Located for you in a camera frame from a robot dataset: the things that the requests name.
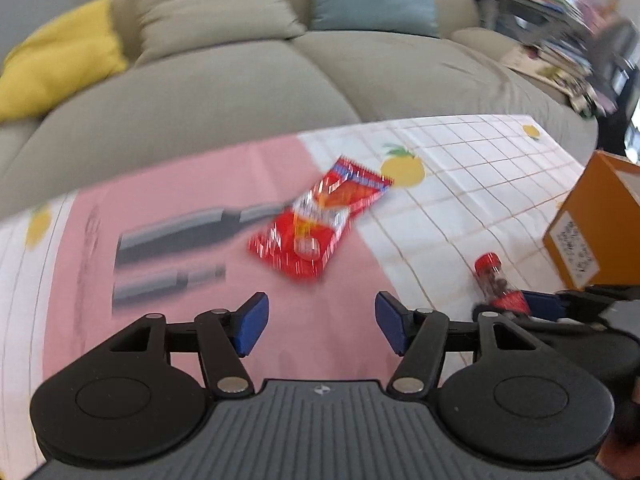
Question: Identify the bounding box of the yellow cushion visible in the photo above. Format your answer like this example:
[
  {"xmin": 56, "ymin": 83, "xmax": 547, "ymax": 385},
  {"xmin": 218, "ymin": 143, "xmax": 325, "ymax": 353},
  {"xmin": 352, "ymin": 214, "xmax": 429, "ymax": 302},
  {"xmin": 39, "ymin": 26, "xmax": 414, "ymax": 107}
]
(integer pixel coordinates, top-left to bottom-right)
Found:
[{"xmin": 0, "ymin": 0, "xmax": 131, "ymax": 123}]

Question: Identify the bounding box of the beige sofa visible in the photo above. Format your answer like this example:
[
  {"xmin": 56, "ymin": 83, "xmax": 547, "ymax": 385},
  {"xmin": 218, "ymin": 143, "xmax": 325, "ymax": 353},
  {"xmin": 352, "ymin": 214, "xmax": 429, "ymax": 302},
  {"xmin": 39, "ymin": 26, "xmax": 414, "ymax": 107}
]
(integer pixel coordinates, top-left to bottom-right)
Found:
[{"xmin": 0, "ymin": 0, "xmax": 601, "ymax": 221}]

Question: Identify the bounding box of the orange cardboard box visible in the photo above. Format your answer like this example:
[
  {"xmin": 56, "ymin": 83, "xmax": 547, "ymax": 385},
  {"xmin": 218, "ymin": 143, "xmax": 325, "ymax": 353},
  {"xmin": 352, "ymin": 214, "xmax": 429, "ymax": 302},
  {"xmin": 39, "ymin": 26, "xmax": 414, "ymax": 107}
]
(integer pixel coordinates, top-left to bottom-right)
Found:
[{"xmin": 542, "ymin": 150, "xmax": 640, "ymax": 291}]

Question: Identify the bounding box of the beige cushion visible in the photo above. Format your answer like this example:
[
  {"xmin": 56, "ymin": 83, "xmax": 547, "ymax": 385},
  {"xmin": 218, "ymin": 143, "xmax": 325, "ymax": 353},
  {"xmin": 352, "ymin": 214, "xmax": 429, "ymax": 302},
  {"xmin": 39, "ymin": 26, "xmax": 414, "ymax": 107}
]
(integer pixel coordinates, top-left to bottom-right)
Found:
[{"xmin": 132, "ymin": 0, "xmax": 307, "ymax": 66}]

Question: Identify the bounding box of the cluttered shelf of books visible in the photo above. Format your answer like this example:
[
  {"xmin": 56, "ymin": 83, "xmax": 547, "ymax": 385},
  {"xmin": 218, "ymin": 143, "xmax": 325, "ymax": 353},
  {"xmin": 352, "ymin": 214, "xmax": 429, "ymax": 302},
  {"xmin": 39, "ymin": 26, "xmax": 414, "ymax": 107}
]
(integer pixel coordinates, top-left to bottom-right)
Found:
[{"xmin": 442, "ymin": 0, "xmax": 640, "ymax": 118}]

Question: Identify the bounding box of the small red-capped bottle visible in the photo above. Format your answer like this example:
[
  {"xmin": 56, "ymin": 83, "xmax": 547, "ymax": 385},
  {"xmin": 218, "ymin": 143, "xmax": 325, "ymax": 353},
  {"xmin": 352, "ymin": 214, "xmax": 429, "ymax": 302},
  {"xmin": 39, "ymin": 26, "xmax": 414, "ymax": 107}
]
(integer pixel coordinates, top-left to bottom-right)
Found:
[{"xmin": 472, "ymin": 252, "xmax": 532, "ymax": 317}]

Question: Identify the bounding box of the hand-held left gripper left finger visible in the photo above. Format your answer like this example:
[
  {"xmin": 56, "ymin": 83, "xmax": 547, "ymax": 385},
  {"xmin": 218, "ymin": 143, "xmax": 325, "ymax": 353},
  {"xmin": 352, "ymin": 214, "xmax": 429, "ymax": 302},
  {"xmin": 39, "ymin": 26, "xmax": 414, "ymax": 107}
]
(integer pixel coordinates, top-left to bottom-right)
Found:
[{"xmin": 97, "ymin": 291, "xmax": 271, "ymax": 394}]

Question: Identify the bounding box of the red snack packet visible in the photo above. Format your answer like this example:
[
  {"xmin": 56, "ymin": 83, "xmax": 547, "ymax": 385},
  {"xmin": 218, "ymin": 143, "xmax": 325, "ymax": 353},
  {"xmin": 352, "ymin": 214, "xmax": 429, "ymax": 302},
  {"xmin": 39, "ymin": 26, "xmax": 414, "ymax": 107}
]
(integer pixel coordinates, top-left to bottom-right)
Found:
[{"xmin": 247, "ymin": 156, "xmax": 396, "ymax": 281}]

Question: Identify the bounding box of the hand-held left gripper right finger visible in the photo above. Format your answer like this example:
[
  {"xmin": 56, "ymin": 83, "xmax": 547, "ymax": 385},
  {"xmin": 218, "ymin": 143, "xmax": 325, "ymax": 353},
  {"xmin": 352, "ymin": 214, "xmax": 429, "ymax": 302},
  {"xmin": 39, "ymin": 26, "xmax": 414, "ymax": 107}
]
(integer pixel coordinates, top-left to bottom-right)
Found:
[{"xmin": 375, "ymin": 290, "xmax": 551, "ymax": 395}]

